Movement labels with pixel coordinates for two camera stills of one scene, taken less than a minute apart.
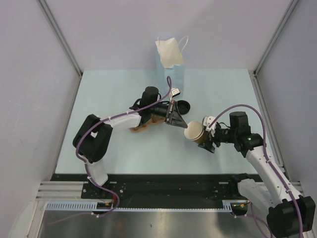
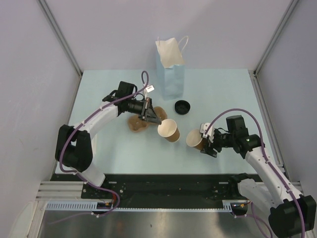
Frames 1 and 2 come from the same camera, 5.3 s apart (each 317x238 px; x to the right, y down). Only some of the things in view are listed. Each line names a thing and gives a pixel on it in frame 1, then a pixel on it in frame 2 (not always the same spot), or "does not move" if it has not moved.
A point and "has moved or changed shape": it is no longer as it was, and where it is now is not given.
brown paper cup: (193, 130) to (168, 129)
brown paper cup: (195, 132) has moved or changed shape
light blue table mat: (215, 93) does not move
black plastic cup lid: (183, 106) does not move
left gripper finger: (177, 120) to (151, 116)
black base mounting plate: (167, 188) does not move
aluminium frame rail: (50, 18) does not move
